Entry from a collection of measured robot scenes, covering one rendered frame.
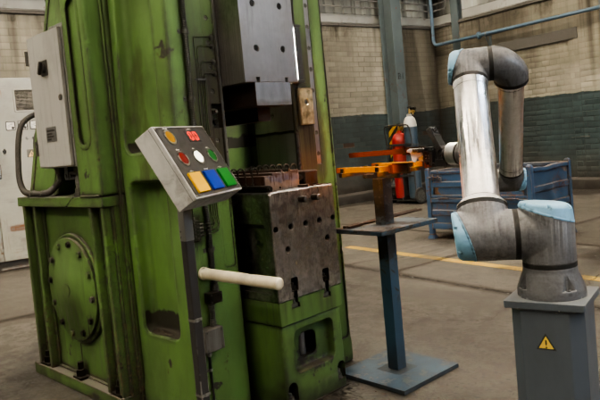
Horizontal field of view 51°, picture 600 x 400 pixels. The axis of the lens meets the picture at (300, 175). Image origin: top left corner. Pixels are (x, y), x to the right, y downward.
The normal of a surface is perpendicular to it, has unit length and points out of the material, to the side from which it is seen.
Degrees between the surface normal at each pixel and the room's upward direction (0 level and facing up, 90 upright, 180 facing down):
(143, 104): 89
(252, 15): 90
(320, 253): 90
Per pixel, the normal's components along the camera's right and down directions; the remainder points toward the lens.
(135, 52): -0.70, 0.08
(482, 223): -0.25, -0.43
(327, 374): 0.70, -0.04
